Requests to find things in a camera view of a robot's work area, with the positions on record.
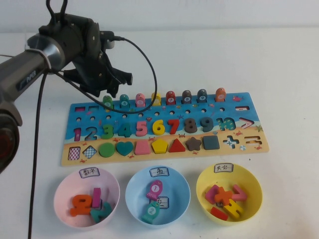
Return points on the red triangle piece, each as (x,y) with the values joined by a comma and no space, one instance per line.
(177,147)

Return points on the orange number ten piece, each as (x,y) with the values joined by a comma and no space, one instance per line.
(77,212)

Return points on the paper label inside blue bowl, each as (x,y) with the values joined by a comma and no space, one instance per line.
(165,203)

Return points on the teal number two piece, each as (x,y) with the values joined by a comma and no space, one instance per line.
(96,215)

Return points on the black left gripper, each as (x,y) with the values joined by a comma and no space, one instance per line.
(94,64)

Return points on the yellow fish peg six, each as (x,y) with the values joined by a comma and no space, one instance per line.
(159,98)

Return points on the paper label on yellow bowl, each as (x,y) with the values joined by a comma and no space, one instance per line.
(223,168)

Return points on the orange plus sign piece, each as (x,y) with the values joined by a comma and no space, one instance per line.
(222,195)

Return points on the brown fish peg eight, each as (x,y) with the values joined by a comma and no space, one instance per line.
(187,96)

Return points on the pink plastic bowl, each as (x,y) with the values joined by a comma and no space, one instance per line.
(64,199)

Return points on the red minus sign piece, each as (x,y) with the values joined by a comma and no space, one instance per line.
(219,213)

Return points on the teal heart piece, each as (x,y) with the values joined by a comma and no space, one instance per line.
(124,149)

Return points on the blue plastic bowl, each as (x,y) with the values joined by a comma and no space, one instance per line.
(179,199)

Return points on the teal fish peg two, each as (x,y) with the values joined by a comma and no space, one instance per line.
(150,211)

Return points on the teal fish peg four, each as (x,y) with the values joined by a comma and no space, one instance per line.
(124,100)

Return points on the magenta number one piece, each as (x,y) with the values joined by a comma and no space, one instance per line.
(96,198)

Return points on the magenta rectangle piece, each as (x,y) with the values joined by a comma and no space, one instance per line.
(210,194)

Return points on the dark grey fish peg nine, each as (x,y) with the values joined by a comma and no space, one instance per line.
(202,95)

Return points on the dark grey square piece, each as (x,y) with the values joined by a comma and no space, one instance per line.
(210,142)

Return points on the green fish peg three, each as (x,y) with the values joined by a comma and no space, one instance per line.
(107,101)

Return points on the yellow number six piece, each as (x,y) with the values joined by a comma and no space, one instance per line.
(155,128)

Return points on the green number three piece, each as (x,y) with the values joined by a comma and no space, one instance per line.
(109,135)

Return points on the red fish peg seven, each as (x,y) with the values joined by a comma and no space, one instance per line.
(171,97)

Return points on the orange fish peg ten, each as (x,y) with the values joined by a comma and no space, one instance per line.
(220,94)

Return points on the paper label on pink bowl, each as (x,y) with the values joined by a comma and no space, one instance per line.
(89,172)

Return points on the brown number eight piece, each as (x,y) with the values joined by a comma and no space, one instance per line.
(191,125)

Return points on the green circle piece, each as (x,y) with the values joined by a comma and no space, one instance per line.
(107,150)

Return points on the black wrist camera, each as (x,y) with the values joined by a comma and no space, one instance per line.
(107,41)

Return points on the yellow equals sign piece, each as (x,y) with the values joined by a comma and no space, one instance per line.
(233,209)

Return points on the colourful wooden puzzle board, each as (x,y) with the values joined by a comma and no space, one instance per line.
(162,115)

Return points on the yellow pentagon piece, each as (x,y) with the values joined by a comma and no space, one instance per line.
(159,147)

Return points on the pink fish peg five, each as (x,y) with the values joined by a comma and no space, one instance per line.
(140,99)

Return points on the magenta fish peg one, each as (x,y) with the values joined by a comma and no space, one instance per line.
(155,189)

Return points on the dark grey number nine piece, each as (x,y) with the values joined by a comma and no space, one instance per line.
(210,124)

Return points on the paper label on blue rim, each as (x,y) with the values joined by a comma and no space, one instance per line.
(159,171)

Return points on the red number seven piece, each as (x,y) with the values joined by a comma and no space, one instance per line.
(174,123)

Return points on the pink trapezoid piece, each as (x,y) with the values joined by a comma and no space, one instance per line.
(142,149)

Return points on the yellow plastic bowl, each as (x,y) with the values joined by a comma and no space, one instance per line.
(251,184)

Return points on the brown star piece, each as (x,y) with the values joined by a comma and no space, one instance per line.
(193,144)

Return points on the small dark wooden piece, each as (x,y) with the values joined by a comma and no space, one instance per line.
(219,204)

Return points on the teal number four piece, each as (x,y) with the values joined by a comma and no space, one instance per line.
(126,132)

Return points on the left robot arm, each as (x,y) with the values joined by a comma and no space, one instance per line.
(25,67)

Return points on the pink greater-than sign piece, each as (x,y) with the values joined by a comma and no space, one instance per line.
(240,196)

